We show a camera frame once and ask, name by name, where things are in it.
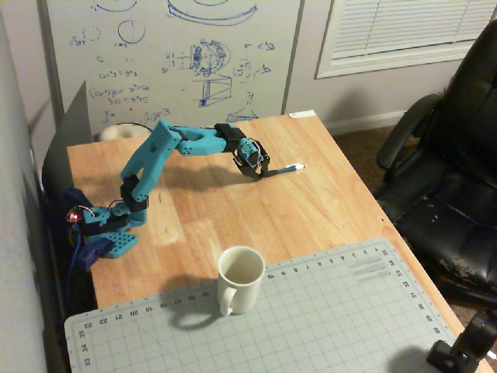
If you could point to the grey cutting mat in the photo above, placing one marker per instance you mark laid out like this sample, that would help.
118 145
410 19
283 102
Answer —
310 330

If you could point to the black office chair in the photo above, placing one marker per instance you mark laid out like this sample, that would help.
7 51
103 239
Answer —
446 194

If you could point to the dark grey panel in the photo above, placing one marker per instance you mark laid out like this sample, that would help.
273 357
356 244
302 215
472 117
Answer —
71 124

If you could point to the dark blue clamp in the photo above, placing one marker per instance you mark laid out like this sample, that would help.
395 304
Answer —
93 254
77 198

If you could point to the blue pen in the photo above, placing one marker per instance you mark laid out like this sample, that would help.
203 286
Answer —
289 168

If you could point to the white ceramic mug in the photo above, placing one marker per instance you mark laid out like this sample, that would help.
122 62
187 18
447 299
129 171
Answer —
240 287

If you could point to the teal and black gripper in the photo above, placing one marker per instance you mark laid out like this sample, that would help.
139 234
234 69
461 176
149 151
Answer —
257 165

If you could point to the black camera stand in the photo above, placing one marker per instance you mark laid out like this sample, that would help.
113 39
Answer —
470 342

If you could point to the white round spool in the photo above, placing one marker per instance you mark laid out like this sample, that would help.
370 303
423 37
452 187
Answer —
116 133

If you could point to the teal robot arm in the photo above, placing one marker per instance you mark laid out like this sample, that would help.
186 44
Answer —
147 163

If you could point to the white window blind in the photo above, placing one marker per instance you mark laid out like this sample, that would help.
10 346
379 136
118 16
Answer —
388 31

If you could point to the whiteboard with blue drawings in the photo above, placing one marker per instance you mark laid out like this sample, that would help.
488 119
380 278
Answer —
174 97

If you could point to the white paper label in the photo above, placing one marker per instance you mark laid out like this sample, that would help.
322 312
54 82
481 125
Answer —
302 113

